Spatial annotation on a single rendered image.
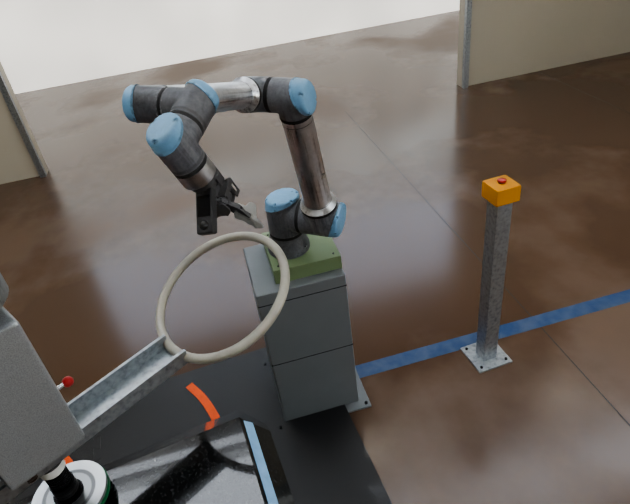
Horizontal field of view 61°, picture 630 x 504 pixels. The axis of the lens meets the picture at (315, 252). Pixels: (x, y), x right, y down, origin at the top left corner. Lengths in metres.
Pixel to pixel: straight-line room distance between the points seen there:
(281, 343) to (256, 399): 0.60
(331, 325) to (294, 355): 0.23
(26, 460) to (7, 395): 0.20
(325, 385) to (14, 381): 1.68
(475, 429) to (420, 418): 0.27
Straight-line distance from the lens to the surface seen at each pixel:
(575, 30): 7.56
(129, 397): 1.67
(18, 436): 1.50
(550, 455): 2.82
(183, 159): 1.25
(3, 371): 1.39
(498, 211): 2.52
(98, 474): 1.85
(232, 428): 1.86
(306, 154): 1.94
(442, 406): 2.91
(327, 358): 2.63
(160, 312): 1.87
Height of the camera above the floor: 2.28
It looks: 35 degrees down
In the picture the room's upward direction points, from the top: 8 degrees counter-clockwise
